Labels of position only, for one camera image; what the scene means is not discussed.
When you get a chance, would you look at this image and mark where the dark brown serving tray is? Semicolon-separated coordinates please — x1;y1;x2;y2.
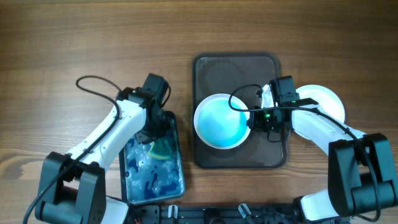
192;52;288;169

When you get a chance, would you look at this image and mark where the white plate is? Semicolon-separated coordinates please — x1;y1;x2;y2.
261;83;346;141
193;93;251;150

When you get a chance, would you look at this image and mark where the green yellow sponge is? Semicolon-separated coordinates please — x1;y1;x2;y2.
148;139;172;160

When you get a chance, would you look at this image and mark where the black water basin tray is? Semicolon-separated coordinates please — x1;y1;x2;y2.
119;111;186;205

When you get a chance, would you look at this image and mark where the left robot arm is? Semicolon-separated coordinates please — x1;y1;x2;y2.
23;87;167;223

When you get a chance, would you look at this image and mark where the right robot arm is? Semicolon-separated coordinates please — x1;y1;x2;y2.
248;98;397;223

